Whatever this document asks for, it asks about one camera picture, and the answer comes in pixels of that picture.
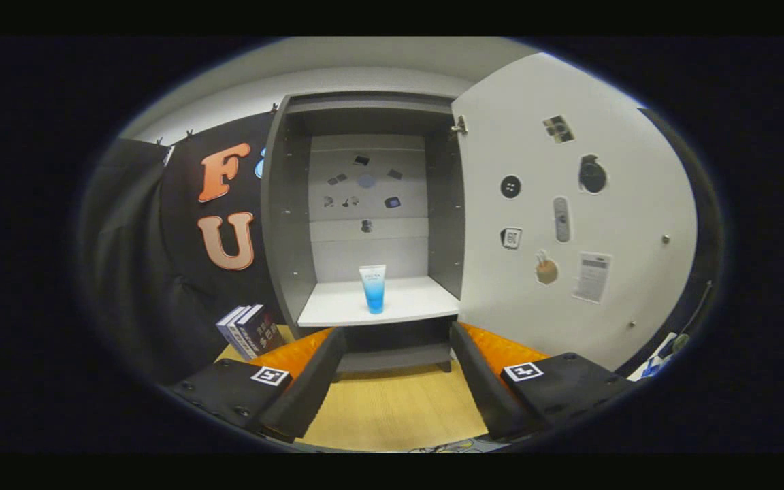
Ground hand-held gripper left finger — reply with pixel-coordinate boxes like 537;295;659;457
164;327;346;443

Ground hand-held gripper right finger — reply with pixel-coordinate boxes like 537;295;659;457
450;321;638;441

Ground blue and white tube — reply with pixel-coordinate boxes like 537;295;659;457
359;265;387;315

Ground light grey cabinet door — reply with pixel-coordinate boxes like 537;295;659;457
451;53;699;372

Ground dark navy book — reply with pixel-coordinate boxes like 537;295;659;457
237;304;284;356

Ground white spine book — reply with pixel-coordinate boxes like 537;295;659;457
227;306;260;360

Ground light blue book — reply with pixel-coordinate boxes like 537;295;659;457
216;308;246;358

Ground white cabinet shelf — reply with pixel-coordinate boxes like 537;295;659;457
297;276;461;328

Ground dark grey cabinet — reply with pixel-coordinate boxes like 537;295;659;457
261;92;468;374

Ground white and blue paper items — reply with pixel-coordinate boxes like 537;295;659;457
627;332;689;380

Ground black backdrop cloth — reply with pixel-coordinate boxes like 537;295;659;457
76;109;726;382

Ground grey cable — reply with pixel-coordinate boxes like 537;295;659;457
678;280;713;341

